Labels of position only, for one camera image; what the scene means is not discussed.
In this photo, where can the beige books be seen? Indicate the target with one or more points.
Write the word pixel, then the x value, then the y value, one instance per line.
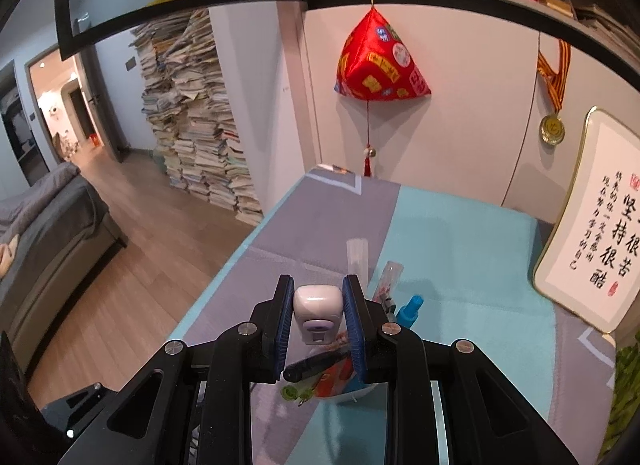
pixel 559 5

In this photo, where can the dark wall switch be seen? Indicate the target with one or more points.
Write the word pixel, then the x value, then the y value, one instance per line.
pixel 131 63

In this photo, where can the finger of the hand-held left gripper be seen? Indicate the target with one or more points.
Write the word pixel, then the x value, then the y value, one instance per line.
pixel 55 417

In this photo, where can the teal and grey tablecloth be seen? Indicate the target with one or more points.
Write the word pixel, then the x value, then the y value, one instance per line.
pixel 460 265

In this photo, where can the tall stacks of papers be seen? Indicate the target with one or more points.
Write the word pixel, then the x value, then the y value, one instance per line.
pixel 195 135

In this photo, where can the red pyramid hanging ornament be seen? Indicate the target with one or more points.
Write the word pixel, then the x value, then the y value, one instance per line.
pixel 382 60

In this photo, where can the green leafy plant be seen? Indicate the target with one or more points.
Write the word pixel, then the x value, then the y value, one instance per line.
pixel 625 395

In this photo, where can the green and white pen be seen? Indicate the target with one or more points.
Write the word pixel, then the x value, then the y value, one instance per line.
pixel 295 392

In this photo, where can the framed calligraphy sign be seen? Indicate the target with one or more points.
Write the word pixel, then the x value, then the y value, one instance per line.
pixel 595 220

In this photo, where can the black marker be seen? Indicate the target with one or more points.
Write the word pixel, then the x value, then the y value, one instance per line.
pixel 310 365

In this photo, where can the grey sofa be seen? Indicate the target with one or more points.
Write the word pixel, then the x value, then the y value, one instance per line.
pixel 45 245

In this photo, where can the orange utility knife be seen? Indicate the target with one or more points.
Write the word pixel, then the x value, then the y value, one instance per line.
pixel 335 380

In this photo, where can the gold medal with striped ribbon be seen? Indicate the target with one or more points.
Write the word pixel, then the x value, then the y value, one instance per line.
pixel 551 127

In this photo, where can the room door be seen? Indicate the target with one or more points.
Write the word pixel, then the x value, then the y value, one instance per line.
pixel 100 110

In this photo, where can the white pink correction tape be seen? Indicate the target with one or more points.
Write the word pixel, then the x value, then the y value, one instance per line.
pixel 319 310

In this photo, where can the white dotted pen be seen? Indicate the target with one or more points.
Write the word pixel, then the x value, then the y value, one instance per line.
pixel 390 285

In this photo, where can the messy pile of booklets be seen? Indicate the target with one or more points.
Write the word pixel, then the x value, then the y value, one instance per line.
pixel 607 25

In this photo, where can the blue pen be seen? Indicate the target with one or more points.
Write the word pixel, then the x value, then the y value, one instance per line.
pixel 410 310

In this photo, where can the frosted plastic cup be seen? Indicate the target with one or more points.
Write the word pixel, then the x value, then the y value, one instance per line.
pixel 350 397

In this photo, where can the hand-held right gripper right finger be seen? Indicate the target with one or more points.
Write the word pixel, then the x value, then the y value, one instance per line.
pixel 356 335

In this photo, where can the grey translucent pen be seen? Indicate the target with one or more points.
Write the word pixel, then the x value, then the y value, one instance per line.
pixel 357 257

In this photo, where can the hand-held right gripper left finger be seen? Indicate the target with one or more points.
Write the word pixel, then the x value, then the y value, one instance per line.
pixel 285 330

